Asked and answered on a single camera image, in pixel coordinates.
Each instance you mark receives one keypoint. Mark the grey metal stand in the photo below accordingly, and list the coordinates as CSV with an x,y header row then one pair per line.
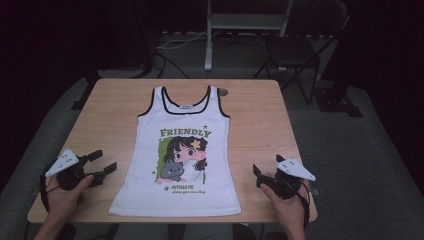
x,y
245,21

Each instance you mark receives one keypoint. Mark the black floor foot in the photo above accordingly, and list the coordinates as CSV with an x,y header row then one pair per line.
x,y
80,104

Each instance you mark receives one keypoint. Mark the white printed tank top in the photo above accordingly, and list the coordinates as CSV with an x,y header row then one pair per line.
x,y
146,200

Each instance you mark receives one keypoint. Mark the person's left hand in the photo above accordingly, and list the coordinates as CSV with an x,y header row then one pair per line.
x,y
63,203

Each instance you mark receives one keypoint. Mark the black stand with base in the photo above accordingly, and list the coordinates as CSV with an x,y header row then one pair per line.
x,y
336,103

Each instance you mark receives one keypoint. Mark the person's right hand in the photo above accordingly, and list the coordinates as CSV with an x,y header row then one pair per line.
x,y
286,210

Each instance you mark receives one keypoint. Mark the black folding chair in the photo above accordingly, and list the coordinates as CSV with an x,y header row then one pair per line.
x,y
291,50

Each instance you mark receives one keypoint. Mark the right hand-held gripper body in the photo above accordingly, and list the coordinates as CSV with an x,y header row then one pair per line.
x,y
293,168

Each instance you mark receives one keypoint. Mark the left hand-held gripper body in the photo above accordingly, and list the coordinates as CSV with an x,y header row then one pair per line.
x,y
65,163

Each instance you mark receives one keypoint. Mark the grey round table grommet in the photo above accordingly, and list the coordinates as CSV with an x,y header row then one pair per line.
x,y
224,92

